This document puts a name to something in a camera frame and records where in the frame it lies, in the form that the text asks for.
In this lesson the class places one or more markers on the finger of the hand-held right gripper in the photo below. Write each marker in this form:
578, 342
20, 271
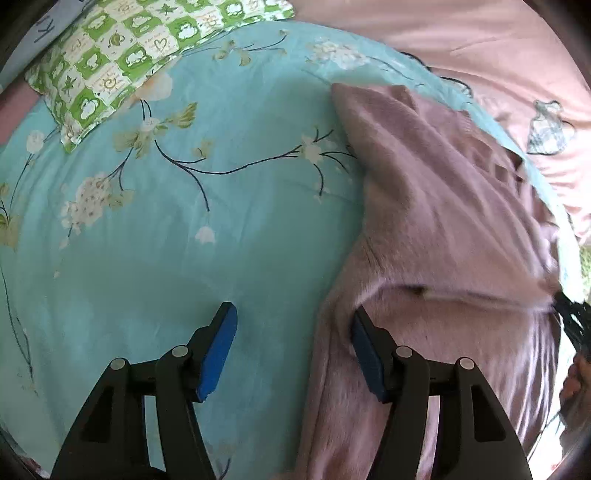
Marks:
575, 321

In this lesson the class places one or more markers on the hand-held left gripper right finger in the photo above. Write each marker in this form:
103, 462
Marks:
369, 357

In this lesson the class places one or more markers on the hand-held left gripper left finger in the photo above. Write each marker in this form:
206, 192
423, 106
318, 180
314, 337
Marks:
217, 350

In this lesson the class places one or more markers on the pink knitted sweater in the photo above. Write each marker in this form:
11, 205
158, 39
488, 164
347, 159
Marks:
438, 221

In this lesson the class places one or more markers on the person's right hand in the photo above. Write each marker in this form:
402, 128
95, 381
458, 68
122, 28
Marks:
575, 381

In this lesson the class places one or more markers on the teal floral blanket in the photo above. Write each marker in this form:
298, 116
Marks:
184, 230

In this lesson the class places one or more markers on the pink heart-print bed sheet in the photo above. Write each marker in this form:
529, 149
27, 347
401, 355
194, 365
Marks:
485, 50

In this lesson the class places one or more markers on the green checkered pillow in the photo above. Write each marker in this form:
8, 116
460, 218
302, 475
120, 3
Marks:
120, 60

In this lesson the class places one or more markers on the mauve cloth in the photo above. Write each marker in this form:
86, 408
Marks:
11, 110

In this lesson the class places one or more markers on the grey printed quilt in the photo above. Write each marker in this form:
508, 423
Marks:
32, 41

